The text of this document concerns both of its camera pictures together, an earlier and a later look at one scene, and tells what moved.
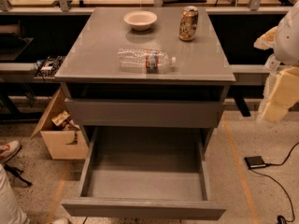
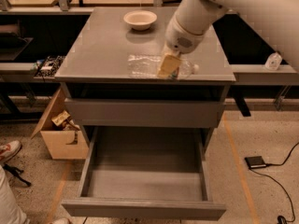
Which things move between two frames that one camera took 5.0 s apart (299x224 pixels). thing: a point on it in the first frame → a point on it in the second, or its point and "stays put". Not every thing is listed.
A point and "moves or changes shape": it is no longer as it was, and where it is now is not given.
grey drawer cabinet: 147,67 stays put
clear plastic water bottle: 145,59 moves or changes shape
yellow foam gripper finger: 284,95 → 181,41
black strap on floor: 17,172 stays put
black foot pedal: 254,161 stays put
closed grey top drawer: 146,112 stays put
